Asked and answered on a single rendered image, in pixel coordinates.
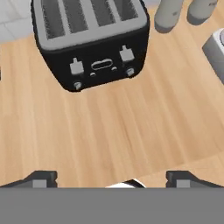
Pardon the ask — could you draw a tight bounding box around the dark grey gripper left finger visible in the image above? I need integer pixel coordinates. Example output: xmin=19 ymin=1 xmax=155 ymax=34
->
xmin=0 ymin=171 xmax=59 ymax=189

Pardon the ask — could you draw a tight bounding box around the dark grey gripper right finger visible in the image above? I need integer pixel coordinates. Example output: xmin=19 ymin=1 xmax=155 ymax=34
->
xmin=165 ymin=171 xmax=224 ymax=189

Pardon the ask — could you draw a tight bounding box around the white and black round object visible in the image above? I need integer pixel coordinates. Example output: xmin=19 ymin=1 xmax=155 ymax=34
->
xmin=104 ymin=178 xmax=147 ymax=189

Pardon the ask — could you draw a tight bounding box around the grey and white appliance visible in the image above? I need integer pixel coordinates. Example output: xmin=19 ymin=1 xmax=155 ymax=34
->
xmin=201 ymin=28 xmax=224 ymax=84

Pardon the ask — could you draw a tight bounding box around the black four-slot toaster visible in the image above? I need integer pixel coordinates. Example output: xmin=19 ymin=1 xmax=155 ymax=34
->
xmin=31 ymin=0 xmax=151 ymax=93

